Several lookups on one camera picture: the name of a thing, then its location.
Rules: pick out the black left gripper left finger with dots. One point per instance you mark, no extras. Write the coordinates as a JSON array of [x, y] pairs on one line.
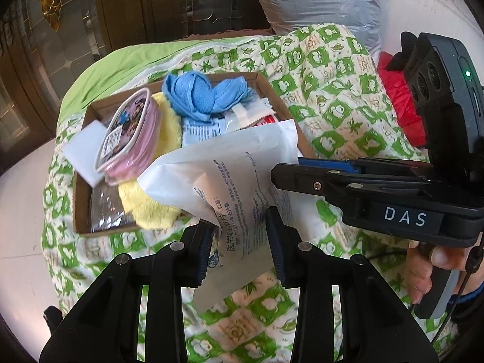
[[196, 253]]

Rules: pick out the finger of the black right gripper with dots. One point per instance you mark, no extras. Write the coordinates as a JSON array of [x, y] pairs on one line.
[[329, 164], [296, 178]]

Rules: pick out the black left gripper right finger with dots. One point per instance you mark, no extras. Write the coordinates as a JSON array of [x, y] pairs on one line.
[[284, 245]]

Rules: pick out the red white wet wipes pack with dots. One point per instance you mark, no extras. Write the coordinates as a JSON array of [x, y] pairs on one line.
[[266, 120]]

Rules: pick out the silver foil printed sachet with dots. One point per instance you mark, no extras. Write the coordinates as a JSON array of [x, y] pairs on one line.
[[245, 115]]

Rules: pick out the pink transparent pouch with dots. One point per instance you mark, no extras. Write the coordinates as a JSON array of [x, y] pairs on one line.
[[130, 140]]

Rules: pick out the blue cloth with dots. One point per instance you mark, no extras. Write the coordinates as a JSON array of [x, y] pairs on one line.
[[193, 96]]

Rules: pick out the white foam block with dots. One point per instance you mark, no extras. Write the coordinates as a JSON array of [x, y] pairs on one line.
[[81, 151]]

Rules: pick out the person right hand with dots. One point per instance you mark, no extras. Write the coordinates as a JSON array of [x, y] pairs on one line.
[[419, 267]]

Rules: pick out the green white patterned quilt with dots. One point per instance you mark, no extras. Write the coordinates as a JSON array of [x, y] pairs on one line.
[[329, 84]]

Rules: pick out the red padded jacket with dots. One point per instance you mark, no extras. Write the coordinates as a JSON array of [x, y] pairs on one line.
[[401, 99]]

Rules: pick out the wooden glass door cabinet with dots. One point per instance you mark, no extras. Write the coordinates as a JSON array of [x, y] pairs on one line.
[[47, 44]]

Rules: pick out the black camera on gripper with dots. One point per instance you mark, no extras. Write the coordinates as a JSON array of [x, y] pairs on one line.
[[448, 96]]

